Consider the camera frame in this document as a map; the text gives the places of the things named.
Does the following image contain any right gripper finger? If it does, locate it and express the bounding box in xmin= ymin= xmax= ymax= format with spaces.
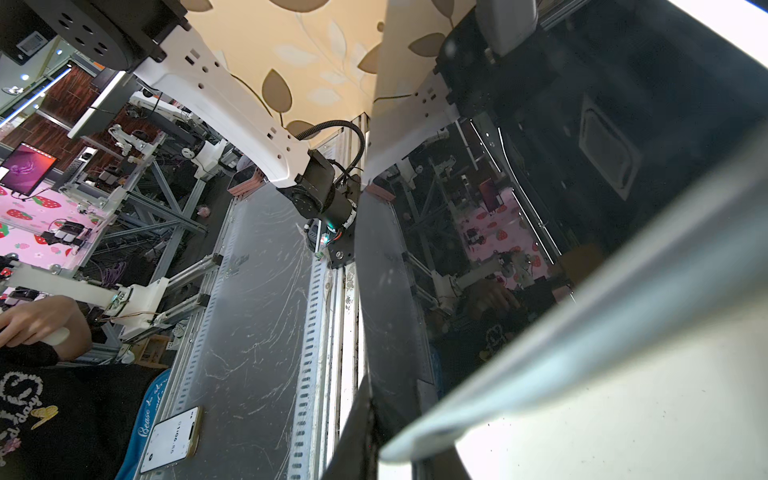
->
xmin=321 ymin=377 xmax=379 ymax=480

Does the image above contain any black phone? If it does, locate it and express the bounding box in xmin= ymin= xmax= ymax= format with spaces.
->
xmin=356 ymin=1 xmax=767 ymax=462

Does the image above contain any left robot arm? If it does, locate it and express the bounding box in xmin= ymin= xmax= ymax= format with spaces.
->
xmin=27 ymin=1 xmax=358 ymax=235

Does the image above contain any white phone on floor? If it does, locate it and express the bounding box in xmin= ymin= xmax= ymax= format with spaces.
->
xmin=139 ymin=406 xmax=204 ymax=475

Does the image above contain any person in black shirt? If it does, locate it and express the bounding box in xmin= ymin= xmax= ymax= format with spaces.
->
xmin=1 ymin=296 xmax=168 ymax=479

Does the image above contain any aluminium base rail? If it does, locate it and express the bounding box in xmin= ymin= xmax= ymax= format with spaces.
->
xmin=153 ymin=185 xmax=358 ymax=479

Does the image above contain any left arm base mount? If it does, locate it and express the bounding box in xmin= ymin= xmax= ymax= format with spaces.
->
xmin=299 ymin=201 xmax=357 ymax=269

